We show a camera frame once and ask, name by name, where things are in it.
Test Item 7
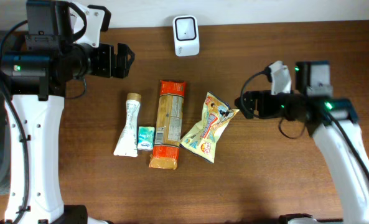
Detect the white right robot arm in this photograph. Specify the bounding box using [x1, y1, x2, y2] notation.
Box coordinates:
[235, 60, 369, 223]

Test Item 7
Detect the orange spaghetti packet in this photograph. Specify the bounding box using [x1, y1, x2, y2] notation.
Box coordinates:
[149, 80, 186, 169]

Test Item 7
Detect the green tissue packet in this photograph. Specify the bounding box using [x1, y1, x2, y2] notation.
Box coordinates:
[137, 126, 155, 151]

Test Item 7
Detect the cream snack bag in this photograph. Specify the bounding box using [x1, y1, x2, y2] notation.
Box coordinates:
[180, 92, 240, 164]

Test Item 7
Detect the white barcode scanner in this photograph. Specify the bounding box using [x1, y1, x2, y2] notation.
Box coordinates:
[172, 15, 200, 57]

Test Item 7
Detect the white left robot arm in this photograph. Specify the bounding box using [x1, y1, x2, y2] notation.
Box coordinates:
[0, 1, 135, 223]

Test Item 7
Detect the white tube with gold cap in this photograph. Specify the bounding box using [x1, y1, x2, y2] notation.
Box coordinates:
[113, 93, 141, 157]

